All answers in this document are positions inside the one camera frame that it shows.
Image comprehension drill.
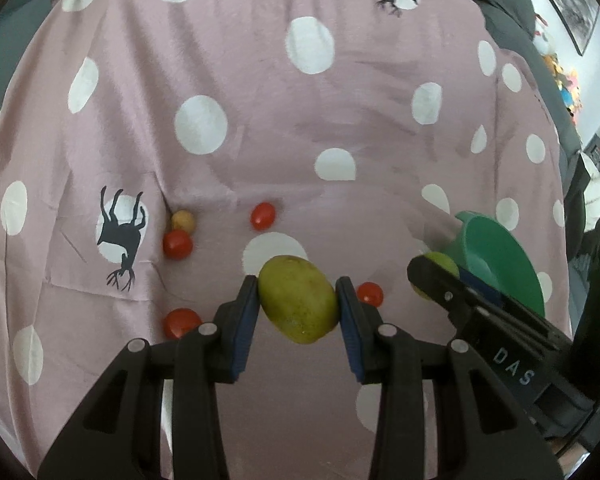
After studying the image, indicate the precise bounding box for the green lime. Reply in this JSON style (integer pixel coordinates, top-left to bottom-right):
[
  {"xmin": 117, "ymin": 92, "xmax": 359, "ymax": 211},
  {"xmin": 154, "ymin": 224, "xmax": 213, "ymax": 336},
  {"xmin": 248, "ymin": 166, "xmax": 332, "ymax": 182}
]
[{"xmin": 407, "ymin": 252, "xmax": 460, "ymax": 304}]

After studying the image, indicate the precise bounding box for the red cherry tomato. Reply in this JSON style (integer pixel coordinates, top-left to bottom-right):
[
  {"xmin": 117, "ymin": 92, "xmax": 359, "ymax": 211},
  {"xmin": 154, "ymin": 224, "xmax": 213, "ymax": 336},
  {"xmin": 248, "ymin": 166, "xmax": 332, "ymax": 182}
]
[
  {"xmin": 250, "ymin": 202, "xmax": 276, "ymax": 231},
  {"xmin": 162, "ymin": 230, "xmax": 194, "ymax": 260},
  {"xmin": 162, "ymin": 308, "xmax": 202, "ymax": 340},
  {"xmin": 356, "ymin": 282, "xmax": 385, "ymax": 308}
]

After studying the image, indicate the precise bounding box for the yellow green mango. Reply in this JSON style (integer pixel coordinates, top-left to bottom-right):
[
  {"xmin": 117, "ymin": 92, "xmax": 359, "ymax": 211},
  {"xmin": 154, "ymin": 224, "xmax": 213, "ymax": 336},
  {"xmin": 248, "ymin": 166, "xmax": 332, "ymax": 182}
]
[{"xmin": 258, "ymin": 255, "xmax": 339, "ymax": 344}]

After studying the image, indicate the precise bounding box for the green plastic bowl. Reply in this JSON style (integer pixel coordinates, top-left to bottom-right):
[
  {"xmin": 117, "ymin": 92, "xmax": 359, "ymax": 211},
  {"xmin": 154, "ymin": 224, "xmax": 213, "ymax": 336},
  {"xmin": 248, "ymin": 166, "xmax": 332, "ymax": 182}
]
[{"xmin": 443, "ymin": 210, "xmax": 545, "ymax": 318}]

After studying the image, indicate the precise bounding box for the pile of colourful toys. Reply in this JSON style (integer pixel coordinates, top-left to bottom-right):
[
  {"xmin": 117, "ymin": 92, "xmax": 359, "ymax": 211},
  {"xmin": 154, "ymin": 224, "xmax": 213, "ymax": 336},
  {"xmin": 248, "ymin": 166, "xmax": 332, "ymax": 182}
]
[{"xmin": 532, "ymin": 14, "xmax": 582, "ymax": 125}]

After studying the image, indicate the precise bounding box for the tan small round fruit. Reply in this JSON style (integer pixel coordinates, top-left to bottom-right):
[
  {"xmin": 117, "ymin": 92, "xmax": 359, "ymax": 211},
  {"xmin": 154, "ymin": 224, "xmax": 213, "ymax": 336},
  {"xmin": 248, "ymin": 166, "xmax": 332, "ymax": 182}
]
[{"xmin": 170, "ymin": 210, "xmax": 197, "ymax": 235}]

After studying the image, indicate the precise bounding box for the grey sofa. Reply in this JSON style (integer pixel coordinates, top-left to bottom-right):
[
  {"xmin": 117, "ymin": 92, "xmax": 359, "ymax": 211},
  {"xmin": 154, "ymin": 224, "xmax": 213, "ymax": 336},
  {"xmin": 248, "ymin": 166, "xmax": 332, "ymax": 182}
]
[{"xmin": 0, "ymin": 0, "xmax": 600, "ymax": 340}]

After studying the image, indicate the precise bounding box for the pink polka dot blanket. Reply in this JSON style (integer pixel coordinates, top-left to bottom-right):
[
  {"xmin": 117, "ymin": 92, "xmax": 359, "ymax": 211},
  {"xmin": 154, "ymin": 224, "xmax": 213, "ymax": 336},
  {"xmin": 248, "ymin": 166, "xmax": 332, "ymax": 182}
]
[{"xmin": 0, "ymin": 0, "xmax": 577, "ymax": 480}]

